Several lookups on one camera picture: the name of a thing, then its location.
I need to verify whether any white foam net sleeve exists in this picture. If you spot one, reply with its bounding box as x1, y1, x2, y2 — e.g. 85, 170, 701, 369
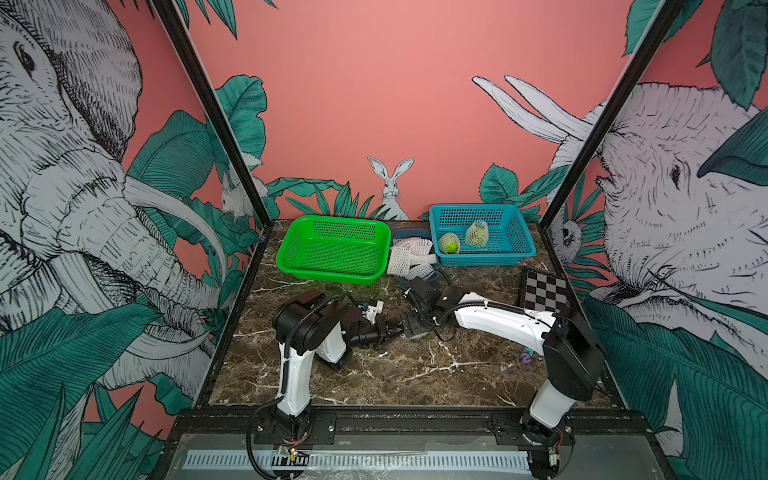
438, 232, 461, 255
465, 220, 490, 248

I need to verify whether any green custard apple front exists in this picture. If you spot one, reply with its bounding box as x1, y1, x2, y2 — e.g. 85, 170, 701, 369
466, 226, 489, 248

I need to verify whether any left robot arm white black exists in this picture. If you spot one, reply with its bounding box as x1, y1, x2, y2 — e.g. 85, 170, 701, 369
272, 288, 404, 421

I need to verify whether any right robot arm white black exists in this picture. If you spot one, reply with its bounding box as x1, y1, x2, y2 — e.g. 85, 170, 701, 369
403, 278, 605, 431

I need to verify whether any stack of white foam nets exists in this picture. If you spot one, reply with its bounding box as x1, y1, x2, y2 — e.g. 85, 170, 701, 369
387, 238, 435, 277

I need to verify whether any dark blue small bin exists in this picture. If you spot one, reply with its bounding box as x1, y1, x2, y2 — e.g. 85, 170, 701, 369
392, 228, 442, 287

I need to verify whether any bright green plastic basket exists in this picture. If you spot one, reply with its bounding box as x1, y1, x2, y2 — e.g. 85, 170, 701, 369
276, 216, 391, 285

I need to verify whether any teal plastic basket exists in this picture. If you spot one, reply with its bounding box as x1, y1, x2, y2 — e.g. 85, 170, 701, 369
429, 204, 536, 267

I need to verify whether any black white checkerboard plate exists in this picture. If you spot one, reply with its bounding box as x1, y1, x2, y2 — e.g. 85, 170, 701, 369
520, 267, 570, 313

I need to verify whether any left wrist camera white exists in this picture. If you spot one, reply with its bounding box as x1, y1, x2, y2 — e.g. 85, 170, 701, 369
360, 300, 384, 325

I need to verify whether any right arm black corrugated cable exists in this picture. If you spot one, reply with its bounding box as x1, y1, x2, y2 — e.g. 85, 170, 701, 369
431, 266, 463, 343

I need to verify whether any white slotted cable duct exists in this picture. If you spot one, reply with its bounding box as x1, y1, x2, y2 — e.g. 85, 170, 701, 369
181, 450, 533, 475

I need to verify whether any black front mounting rail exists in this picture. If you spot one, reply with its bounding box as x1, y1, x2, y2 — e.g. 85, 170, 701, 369
168, 405, 652, 449

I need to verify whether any black left frame post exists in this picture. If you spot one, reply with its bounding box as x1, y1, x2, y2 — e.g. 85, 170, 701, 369
152, 0, 273, 227

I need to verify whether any black frame post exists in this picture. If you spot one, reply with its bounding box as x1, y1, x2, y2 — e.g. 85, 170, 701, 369
152, 0, 273, 227
538, 0, 686, 231

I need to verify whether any black right frame post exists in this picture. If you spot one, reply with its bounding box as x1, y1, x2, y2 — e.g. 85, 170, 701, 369
538, 0, 686, 231

